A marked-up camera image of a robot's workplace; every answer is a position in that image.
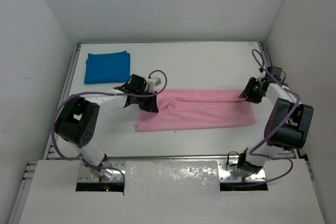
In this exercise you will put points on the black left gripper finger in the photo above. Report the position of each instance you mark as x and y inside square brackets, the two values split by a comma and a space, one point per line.
[148, 104]
[126, 86]

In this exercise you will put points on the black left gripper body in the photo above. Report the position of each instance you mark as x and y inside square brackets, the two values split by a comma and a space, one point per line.
[144, 100]

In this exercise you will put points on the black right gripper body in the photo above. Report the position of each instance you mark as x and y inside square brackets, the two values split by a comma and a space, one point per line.
[253, 93]

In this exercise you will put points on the pink t shirt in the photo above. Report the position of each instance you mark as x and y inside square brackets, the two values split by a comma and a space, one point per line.
[193, 109]

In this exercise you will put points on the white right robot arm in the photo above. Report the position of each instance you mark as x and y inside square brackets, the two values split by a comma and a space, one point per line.
[286, 129]

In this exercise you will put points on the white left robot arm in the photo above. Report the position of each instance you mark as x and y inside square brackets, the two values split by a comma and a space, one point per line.
[77, 118]

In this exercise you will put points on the blue folded t shirt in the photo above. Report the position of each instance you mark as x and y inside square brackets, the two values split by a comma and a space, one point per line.
[107, 68]

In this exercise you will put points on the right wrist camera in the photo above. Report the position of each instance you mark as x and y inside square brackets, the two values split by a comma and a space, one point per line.
[276, 73]

